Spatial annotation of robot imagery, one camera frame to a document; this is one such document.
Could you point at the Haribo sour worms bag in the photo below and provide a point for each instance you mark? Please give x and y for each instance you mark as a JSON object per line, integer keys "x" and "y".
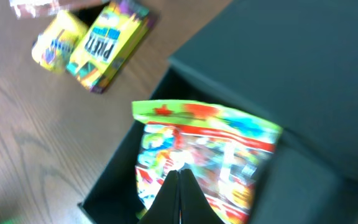
{"x": 223, "y": 147}

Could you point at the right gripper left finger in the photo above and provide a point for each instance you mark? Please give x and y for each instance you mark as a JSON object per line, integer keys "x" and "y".
{"x": 166, "y": 206}

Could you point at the yellow Mentos candy bottle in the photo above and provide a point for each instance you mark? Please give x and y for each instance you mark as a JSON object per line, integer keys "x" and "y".
{"x": 54, "y": 46}

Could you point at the green Pretz snack box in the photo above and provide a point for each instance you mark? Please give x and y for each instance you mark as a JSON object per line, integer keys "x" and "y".
{"x": 110, "y": 40}

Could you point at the dark green gift box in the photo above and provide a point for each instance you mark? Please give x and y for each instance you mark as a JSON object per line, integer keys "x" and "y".
{"x": 294, "y": 63}

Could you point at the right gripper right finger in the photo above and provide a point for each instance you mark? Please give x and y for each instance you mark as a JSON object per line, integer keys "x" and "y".
{"x": 195, "y": 208}

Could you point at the brown Pocky box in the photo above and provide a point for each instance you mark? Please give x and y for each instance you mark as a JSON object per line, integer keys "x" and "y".
{"x": 40, "y": 8}

